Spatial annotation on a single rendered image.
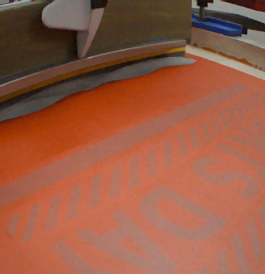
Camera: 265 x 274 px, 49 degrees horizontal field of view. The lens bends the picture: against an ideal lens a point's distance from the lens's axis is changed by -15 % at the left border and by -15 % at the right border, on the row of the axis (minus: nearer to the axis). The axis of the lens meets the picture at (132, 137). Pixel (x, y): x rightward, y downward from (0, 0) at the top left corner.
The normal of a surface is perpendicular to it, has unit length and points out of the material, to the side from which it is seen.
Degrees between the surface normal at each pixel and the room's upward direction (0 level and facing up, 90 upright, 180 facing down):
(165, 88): 0
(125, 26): 90
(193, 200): 0
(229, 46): 90
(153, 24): 90
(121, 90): 0
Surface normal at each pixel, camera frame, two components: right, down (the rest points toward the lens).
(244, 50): -0.72, 0.33
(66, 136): 0.03, -0.87
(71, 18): 0.69, 0.27
